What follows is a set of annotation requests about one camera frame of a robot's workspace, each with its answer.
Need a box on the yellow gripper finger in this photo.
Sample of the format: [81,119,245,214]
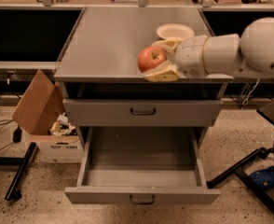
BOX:
[143,60,179,82]
[152,37,182,55]

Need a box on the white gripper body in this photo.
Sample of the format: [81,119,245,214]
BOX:
[174,35,208,78]

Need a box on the red apple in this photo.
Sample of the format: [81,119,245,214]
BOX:
[137,47,166,73]

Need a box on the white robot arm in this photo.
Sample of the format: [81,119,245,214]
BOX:
[142,18,274,82]

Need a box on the grey drawer cabinet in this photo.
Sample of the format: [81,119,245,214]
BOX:
[55,7,229,141]

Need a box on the closed grey upper drawer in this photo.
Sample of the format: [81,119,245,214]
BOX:
[63,99,221,127]

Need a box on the open grey lower drawer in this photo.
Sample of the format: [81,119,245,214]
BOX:
[65,127,220,205]

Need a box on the white paper bowl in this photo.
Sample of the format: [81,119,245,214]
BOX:
[157,23,195,40]

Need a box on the cardboard box with items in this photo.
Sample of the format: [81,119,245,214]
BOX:
[12,70,84,163]

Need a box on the blue croc shoe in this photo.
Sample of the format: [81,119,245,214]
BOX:
[250,166,274,190]

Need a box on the black power adapter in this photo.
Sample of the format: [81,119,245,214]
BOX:
[12,127,22,143]

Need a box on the black table leg right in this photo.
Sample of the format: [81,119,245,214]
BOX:
[207,147,274,215]

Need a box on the black table leg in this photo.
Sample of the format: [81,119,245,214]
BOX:
[207,147,274,215]
[0,143,36,202]

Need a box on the black table leg left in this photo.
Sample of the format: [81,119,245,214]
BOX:
[0,143,36,202]

